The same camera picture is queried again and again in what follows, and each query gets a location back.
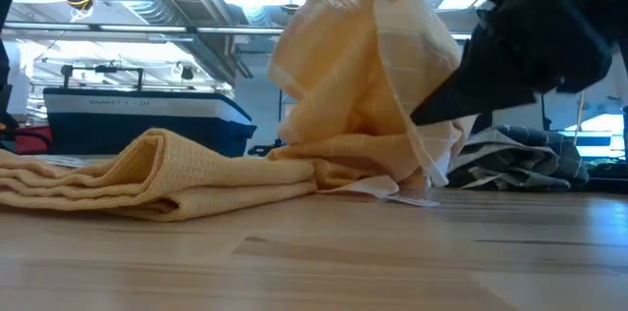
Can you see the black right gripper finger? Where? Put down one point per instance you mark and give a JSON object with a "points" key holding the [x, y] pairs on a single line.
{"points": [[481, 85]]}

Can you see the grey checked towel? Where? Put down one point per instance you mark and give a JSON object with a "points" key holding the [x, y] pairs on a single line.
{"points": [[520, 159]]}

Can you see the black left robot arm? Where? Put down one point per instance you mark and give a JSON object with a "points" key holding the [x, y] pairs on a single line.
{"points": [[7, 31]]}

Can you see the long linear ceiling light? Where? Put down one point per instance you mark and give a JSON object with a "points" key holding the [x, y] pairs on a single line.
{"points": [[147, 29]]}

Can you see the navy fabric basket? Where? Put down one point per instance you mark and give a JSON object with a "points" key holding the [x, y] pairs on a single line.
{"points": [[147, 124]]}

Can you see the red chair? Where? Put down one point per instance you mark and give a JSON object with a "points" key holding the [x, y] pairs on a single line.
{"points": [[32, 140]]}

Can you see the black overhead camera rig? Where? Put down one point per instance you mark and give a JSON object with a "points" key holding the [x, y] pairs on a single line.
{"points": [[105, 69]]}

